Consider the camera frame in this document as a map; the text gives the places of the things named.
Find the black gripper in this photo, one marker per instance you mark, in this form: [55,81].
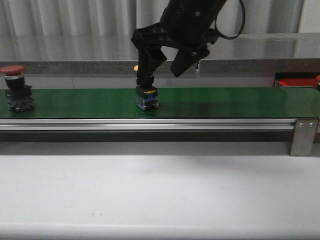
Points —
[184,25]

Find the yellow push button switch spare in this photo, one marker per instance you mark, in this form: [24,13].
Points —
[147,98]

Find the red mushroom push button switch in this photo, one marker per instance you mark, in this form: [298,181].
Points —
[318,82]

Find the red push button switch spare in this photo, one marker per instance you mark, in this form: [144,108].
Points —
[19,95]

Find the grey stone counter slab right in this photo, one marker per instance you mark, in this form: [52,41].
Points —
[268,53]

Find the grey stone counter slab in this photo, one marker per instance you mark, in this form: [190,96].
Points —
[268,53]
[69,55]

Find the green conveyor belt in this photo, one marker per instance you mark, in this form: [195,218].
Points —
[205,102]

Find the grey stone counter slab left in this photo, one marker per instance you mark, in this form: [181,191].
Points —
[69,55]

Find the red plastic tray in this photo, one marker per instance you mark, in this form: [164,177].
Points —
[296,82]

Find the grey curtain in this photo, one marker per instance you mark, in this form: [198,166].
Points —
[122,17]

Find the steel conveyor support bracket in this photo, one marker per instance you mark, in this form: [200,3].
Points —
[303,137]

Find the aluminium conveyor frame rail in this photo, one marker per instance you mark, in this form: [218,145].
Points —
[157,124]

